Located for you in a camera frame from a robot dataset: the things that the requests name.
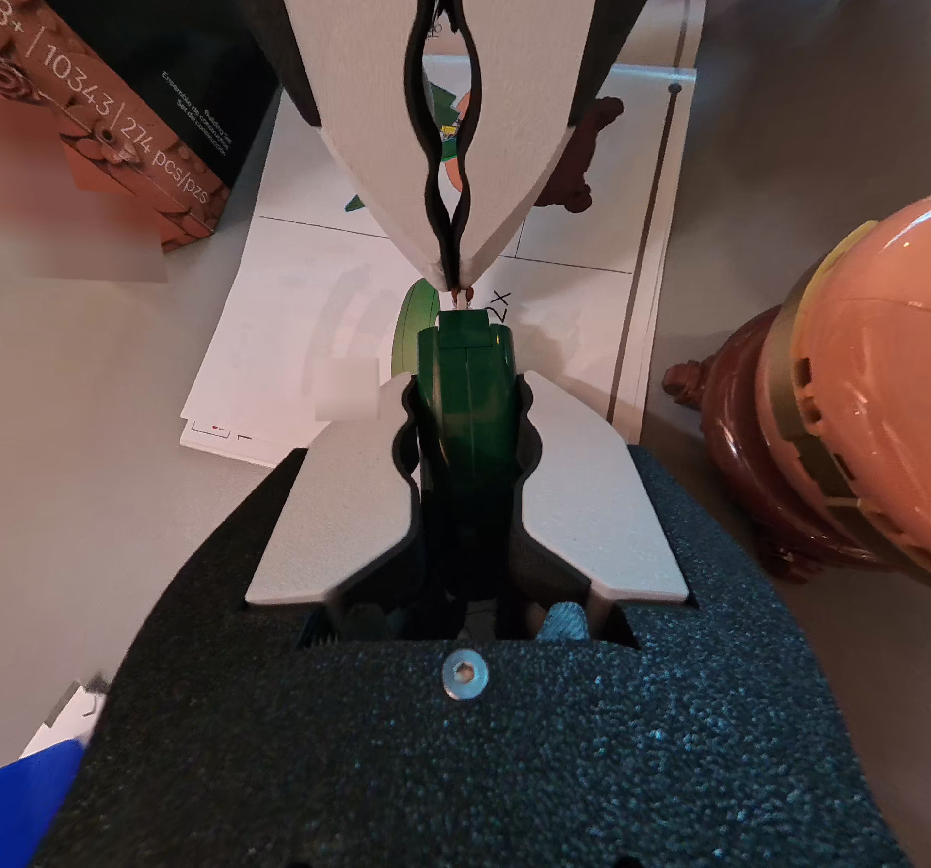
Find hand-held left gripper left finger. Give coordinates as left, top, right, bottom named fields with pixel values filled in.
left=245, top=372, right=424, bottom=609

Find dark green leaf brick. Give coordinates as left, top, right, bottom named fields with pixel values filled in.
left=416, top=308, right=521, bottom=600

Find white paper sheet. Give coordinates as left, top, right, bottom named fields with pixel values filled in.
left=20, top=675, right=110, bottom=760

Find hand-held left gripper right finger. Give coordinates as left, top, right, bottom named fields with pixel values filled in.
left=511, top=371, right=690, bottom=611

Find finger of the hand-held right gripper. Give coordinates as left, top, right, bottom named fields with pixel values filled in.
left=265, top=0, right=458, bottom=287
left=435, top=0, right=612, bottom=287

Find black and orange set box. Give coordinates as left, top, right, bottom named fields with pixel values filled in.
left=0, top=0, right=285, bottom=253

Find pink brick flower pot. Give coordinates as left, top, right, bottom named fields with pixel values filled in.
left=662, top=195, right=931, bottom=585

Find grey desk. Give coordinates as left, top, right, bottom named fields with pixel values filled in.
left=0, top=0, right=931, bottom=840

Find blue plastic bin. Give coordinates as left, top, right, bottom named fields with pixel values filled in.
left=0, top=737, right=88, bottom=868

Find white instruction booklet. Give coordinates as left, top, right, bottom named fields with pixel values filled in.
left=178, top=0, right=714, bottom=468

